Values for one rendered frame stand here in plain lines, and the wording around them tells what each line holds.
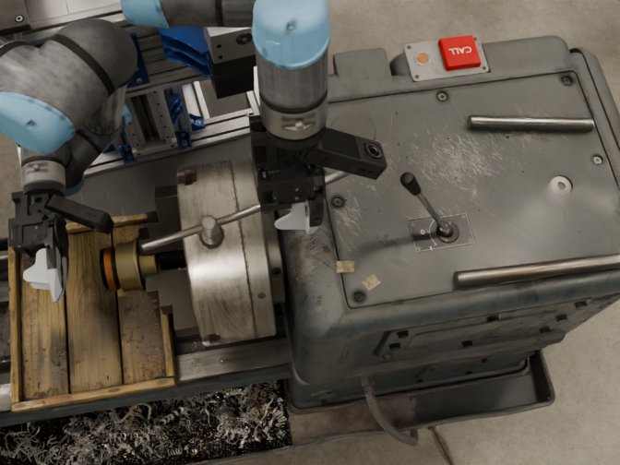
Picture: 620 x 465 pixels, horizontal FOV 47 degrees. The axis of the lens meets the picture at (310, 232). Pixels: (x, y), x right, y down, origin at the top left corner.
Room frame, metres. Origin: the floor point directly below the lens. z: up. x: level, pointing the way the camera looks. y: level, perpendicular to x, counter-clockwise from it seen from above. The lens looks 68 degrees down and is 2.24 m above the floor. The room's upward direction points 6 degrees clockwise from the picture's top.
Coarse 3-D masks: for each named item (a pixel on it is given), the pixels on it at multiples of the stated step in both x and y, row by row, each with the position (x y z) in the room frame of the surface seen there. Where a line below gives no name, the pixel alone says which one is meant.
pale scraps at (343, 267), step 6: (324, 246) 0.38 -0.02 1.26; (324, 252) 0.37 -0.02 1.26; (342, 264) 0.36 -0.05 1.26; (348, 264) 0.36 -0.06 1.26; (336, 270) 0.35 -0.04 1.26; (342, 270) 0.35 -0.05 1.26; (348, 270) 0.35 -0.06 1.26; (372, 276) 0.34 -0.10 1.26; (366, 282) 0.33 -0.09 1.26; (372, 282) 0.33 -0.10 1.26; (378, 282) 0.33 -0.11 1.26; (366, 288) 0.33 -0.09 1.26; (372, 288) 0.33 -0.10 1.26
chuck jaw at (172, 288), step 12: (156, 276) 0.36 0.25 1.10; (168, 276) 0.36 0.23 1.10; (180, 276) 0.36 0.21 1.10; (156, 288) 0.34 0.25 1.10; (168, 288) 0.34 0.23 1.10; (180, 288) 0.34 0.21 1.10; (168, 300) 0.32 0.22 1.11; (180, 300) 0.32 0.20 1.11; (168, 312) 0.31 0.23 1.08; (180, 312) 0.30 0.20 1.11; (192, 312) 0.30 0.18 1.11; (180, 324) 0.28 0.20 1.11; (192, 324) 0.28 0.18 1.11; (180, 336) 0.27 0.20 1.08; (216, 336) 0.27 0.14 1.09
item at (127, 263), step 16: (112, 256) 0.38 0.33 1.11; (128, 256) 0.38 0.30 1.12; (144, 256) 0.39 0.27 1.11; (112, 272) 0.35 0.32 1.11; (128, 272) 0.36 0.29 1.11; (144, 272) 0.36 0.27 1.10; (160, 272) 0.38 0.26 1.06; (112, 288) 0.34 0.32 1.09; (128, 288) 0.34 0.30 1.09; (144, 288) 0.34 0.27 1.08
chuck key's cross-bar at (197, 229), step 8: (328, 176) 0.46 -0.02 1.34; (336, 176) 0.46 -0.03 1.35; (344, 176) 0.46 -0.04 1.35; (248, 208) 0.41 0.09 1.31; (256, 208) 0.41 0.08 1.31; (224, 216) 0.40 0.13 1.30; (232, 216) 0.40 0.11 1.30; (240, 216) 0.40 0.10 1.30; (200, 224) 0.38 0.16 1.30; (224, 224) 0.39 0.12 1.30; (176, 232) 0.36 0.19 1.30; (184, 232) 0.36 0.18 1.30; (192, 232) 0.37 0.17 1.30; (152, 240) 0.35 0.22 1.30; (160, 240) 0.35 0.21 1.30; (168, 240) 0.35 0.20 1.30; (176, 240) 0.35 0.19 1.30; (144, 248) 0.34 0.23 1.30; (152, 248) 0.34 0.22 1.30
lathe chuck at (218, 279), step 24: (192, 168) 0.53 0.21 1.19; (216, 168) 0.52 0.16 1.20; (192, 192) 0.46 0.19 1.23; (216, 192) 0.47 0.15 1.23; (192, 216) 0.42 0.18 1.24; (216, 216) 0.42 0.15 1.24; (192, 240) 0.38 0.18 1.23; (240, 240) 0.39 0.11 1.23; (192, 264) 0.35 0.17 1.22; (216, 264) 0.35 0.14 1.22; (240, 264) 0.36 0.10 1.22; (192, 288) 0.31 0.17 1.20; (216, 288) 0.32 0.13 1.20; (240, 288) 0.32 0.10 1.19; (216, 312) 0.29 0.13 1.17; (240, 312) 0.30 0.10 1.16; (240, 336) 0.27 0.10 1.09
